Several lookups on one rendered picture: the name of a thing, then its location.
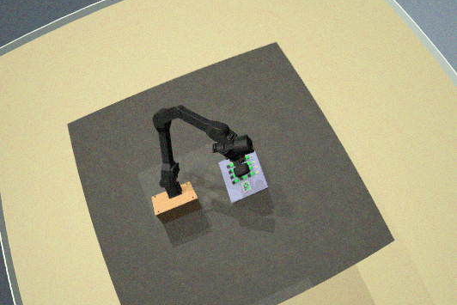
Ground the light grey switch panel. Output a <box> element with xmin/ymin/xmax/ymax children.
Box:
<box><xmin>219</xmin><ymin>149</ymin><xmax>269</xmax><ymax>203</ymax></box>

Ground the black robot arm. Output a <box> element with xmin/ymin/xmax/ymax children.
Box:
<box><xmin>152</xmin><ymin>105</ymin><xmax>255</xmax><ymax>199</ymax></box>

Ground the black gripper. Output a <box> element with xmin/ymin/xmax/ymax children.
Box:
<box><xmin>225</xmin><ymin>153</ymin><xmax>251</xmax><ymax>178</ymax></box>

